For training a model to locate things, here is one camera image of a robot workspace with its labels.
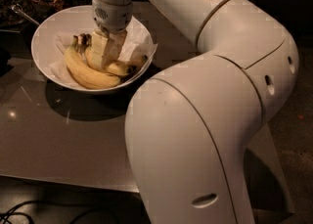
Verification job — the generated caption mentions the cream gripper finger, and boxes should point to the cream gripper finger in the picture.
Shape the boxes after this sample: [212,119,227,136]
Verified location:
[105,30,127,62]
[91,30,109,69]

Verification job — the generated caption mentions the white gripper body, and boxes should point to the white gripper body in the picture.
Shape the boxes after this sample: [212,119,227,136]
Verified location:
[92,0,132,34]

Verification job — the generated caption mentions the yellow banana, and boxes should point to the yellow banana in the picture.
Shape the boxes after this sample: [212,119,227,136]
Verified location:
[78,33,148,71]
[64,35,120,90]
[84,46,136,77]

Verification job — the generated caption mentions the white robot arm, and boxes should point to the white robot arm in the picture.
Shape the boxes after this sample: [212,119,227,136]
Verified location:
[93,0,298,224]

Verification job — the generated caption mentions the white bowl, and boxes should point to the white bowl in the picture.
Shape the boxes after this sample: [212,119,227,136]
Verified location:
[31,5,157,94]

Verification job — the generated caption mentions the white paper liner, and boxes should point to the white paper liner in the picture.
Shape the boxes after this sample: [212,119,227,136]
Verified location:
[47,19,157,92]

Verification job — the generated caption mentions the metal spoon handle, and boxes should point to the metal spoon handle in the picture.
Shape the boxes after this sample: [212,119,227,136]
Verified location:
[11,4,40,26]

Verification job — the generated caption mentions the black cable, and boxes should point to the black cable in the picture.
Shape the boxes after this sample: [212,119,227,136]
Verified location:
[0,200,120,224]

